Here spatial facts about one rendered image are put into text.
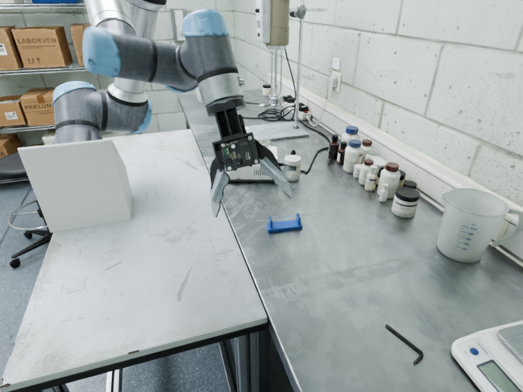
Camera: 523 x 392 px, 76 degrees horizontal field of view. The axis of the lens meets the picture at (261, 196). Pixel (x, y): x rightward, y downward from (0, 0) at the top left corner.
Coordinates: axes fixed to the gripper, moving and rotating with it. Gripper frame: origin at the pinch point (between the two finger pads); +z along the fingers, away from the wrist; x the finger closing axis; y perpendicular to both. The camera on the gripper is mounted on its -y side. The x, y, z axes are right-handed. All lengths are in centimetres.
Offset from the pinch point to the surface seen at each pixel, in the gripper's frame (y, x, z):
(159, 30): -257, -60, -135
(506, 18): -22, 69, -26
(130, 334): 3.3, -29.5, 17.6
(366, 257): -17.7, 23.0, 22.5
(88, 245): -22, -47, 2
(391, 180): -42, 41, 9
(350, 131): -67, 39, -8
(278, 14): -78, 24, -60
